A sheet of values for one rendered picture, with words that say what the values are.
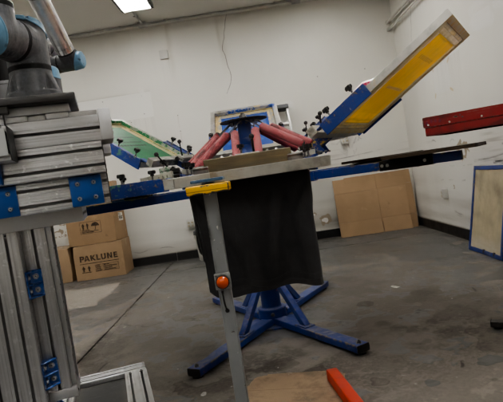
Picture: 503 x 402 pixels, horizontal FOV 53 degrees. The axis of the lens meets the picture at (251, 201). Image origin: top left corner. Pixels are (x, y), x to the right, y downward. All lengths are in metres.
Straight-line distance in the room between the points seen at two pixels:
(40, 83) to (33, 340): 0.78
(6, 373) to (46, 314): 0.20
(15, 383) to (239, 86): 5.28
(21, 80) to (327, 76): 5.39
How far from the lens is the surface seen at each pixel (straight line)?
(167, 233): 6.61
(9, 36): 1.47
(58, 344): 1.81
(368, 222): 6.50
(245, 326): 3.01
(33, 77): 1.55
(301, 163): 1.74
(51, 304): 1.78
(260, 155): 2.32
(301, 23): 6.76
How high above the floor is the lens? 0.96
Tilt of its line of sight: 3 degrees down
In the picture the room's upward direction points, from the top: 9 degrees counter-clockwise
